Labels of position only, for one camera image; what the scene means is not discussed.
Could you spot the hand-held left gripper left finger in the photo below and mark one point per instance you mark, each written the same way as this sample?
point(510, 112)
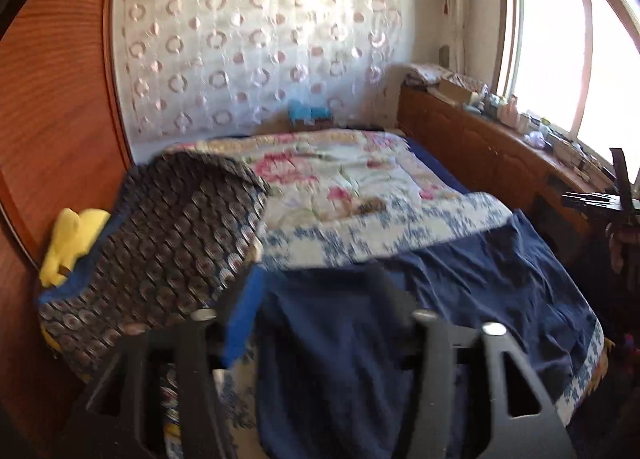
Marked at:
point(242, 324)

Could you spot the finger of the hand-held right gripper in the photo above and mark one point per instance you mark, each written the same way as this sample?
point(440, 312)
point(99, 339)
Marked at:
point(592, 201)

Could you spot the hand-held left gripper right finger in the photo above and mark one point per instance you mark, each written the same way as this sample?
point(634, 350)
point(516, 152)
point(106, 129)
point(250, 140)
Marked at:
point(435, 354)

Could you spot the navy printed t-shirt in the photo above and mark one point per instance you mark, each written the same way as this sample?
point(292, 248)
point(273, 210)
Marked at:
point(475, 289)

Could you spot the white crumpled tissue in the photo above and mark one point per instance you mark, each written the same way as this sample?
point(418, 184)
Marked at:
point(537, 137)

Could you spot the wooden sideboard cabinet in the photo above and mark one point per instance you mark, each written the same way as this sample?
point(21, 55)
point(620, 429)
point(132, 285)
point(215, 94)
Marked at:
point(490, 154)

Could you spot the pink bottle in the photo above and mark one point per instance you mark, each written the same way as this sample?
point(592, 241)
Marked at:
point(510, 111)

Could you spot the window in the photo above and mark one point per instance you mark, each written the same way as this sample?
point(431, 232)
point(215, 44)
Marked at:
point(555, 54)

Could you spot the navy bed sheet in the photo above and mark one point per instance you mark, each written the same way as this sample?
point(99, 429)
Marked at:
point(440, 164)

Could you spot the floral quilt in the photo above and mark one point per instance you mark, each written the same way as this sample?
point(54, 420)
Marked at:
point(350, 199)

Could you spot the cardboard box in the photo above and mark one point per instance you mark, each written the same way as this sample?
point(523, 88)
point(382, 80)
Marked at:
point(457, 93)

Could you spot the yellow cloth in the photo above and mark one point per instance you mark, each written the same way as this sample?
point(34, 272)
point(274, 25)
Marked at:
point(70, 244)

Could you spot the folded floral cloth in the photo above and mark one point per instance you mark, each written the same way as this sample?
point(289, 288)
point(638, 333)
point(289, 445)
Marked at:
point(435, 73)

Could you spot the blue toy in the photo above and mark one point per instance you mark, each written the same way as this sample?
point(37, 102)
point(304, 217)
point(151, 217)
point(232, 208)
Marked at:
point(307, 113)

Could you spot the beige window curtain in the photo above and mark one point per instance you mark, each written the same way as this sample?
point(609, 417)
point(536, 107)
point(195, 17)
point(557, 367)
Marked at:
point(455, 4)

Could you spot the sheer circle-patterned curtain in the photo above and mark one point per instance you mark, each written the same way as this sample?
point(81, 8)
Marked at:
point(250, 49)

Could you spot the wooden slatted wardrobe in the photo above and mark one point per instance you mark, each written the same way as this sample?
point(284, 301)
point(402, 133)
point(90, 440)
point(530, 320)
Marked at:
point(55, 104)

